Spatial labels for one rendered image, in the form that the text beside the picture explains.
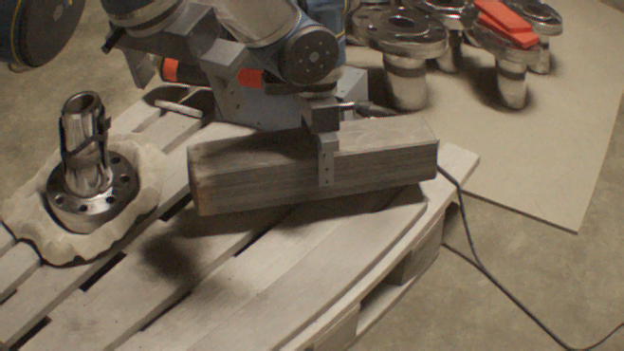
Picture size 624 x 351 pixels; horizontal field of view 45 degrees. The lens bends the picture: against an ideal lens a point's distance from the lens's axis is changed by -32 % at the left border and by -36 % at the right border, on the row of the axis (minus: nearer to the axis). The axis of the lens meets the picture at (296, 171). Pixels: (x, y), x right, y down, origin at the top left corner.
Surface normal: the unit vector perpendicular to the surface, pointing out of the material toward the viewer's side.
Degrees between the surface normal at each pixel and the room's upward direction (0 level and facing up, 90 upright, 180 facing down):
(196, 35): 92
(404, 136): 0
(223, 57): 25
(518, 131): 0
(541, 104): 0
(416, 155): 90
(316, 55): 90
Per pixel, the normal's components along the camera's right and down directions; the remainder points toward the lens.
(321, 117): 0.24, 0.52
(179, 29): -0.22, -0.56
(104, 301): -0.02, -0.84
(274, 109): -0.40, 0.50
